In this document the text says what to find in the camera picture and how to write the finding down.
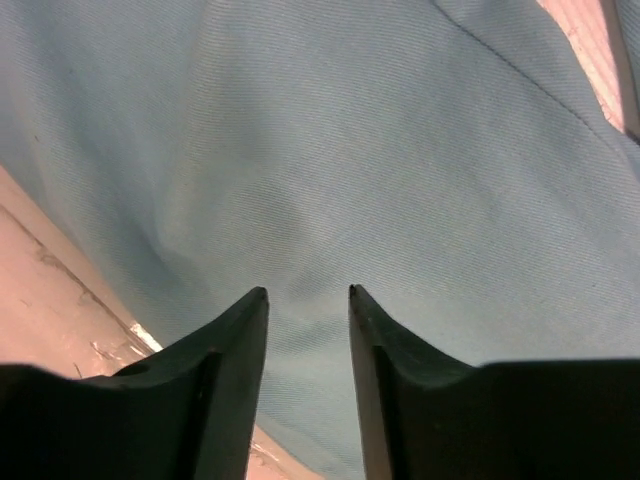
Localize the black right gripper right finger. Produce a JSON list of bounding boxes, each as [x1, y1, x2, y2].
[[349, 285, 639, 479]]

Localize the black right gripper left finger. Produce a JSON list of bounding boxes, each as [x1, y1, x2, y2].
[[1, 287, 269, 479]]

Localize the light blue trousers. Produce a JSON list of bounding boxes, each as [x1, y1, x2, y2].
[[1, 1, 639, 479]]

